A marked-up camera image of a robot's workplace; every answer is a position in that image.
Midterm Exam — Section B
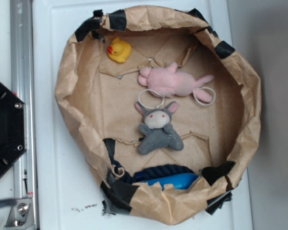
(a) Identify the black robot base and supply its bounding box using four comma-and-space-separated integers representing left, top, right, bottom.
0, 82, 26, 178

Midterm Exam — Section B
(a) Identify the grey plush bunny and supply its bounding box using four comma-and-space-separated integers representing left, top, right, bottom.
135, 102, 184, 155

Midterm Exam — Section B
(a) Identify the pink plush bunny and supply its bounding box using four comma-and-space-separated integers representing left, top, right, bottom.
138, 62, 216, 106

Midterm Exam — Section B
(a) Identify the brown paper bin with tape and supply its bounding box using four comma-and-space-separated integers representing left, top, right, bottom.
55, 5, 261, 225

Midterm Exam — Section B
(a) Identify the yellow rubber duck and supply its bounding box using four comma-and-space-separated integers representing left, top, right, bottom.
108, 37, 132, 63

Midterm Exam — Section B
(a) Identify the blue plastic toy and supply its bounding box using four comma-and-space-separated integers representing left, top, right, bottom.
141, 173, 199, 190

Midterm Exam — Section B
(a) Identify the dark blue rope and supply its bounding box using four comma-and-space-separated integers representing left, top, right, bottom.
110, 160, 197, 185

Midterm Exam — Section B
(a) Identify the aluminium frame rail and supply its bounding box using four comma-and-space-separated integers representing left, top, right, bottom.
10, 0, 40, 230

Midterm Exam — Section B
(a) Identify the metal corner bracket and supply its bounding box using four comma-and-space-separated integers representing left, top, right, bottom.
4, 198, 35, 230

